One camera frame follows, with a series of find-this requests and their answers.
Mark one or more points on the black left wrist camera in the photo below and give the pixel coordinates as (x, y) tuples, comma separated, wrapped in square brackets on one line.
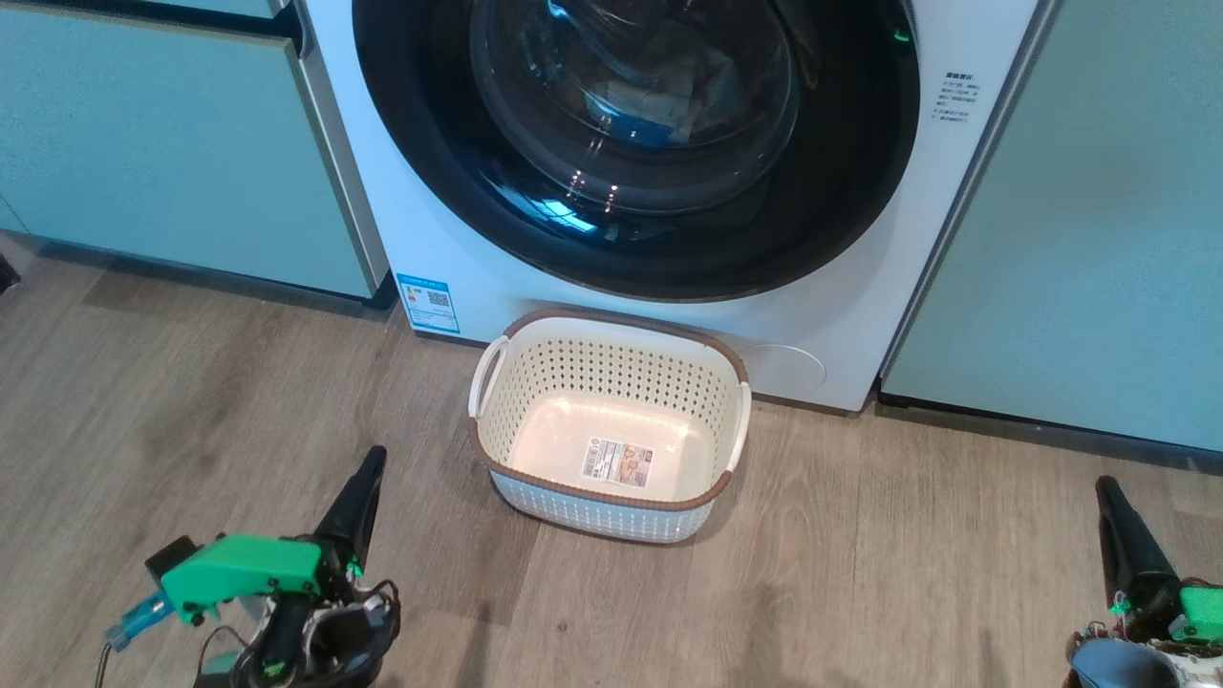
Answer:
[(172, 559)]

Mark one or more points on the small blue garment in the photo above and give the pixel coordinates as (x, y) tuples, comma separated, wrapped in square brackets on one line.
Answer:
[(632, 122)]

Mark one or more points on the pale yellow printed garment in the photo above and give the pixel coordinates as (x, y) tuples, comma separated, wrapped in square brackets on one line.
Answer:
[(697, 91)]

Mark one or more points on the paper basket label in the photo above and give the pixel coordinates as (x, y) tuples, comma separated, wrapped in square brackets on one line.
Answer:
[(617, 462)]

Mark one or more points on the white front-load washing machine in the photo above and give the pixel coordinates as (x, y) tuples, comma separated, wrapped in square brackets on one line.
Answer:
[(430, 239)]

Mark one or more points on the dark grey cabinet plinth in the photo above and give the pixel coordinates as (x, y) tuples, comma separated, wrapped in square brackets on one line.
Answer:
[(191, 272), (1051, 430)]

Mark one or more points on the round white filter cover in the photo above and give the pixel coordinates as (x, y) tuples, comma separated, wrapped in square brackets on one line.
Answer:
[(798, 368)]

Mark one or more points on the blue energy label sticker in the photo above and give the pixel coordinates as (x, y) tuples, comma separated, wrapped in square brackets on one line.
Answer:
[(428, 304)]

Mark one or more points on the round black glass washer door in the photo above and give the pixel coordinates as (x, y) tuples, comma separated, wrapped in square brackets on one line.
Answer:
[(841, 191)]

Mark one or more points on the cream perforated laundry basket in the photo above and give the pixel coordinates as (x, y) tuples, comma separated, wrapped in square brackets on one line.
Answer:
[(611, 382)]

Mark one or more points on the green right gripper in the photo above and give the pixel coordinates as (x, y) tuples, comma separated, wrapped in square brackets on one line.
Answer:
[(1202, 613)]

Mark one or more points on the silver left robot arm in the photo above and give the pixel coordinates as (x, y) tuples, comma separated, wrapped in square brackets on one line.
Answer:
[(325, 640)]

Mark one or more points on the pale teal cabinet front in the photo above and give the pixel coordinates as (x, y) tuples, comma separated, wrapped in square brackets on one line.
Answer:
[(143, 143), (1099, 239)]

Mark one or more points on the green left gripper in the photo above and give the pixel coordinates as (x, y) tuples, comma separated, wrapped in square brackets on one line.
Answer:
[(248, 569)]

